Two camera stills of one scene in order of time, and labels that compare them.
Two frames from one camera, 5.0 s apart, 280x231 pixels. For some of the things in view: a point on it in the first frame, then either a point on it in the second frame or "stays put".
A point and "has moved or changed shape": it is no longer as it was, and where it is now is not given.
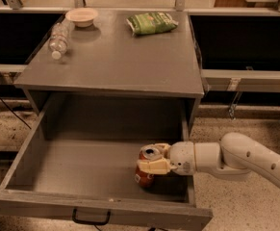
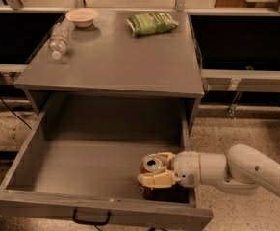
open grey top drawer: x=80 y=159 stays put
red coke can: x=147 y=153 has moved or changed shape
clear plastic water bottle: x=60 y=38 stays put
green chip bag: x=151 y=23 stays put
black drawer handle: x=90 y=222 stays put
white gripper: x=182 y=157 -> x=186 y=167
